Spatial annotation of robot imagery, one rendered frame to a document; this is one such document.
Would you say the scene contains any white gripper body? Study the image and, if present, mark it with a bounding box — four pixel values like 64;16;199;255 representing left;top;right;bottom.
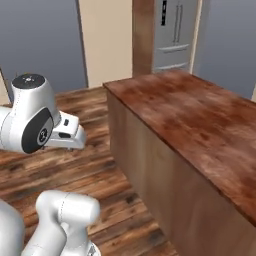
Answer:
45;125;88;152

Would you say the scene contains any wooden kitchen island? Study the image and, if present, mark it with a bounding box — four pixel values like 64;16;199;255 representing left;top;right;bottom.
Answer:
102;69;256;256

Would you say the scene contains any tall brown wooden panel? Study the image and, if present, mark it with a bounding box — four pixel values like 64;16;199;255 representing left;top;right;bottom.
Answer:
131;0;157;79

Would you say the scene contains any stainless steel fridge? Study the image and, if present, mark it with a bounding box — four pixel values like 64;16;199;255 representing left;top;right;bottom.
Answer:
152;0;203;75

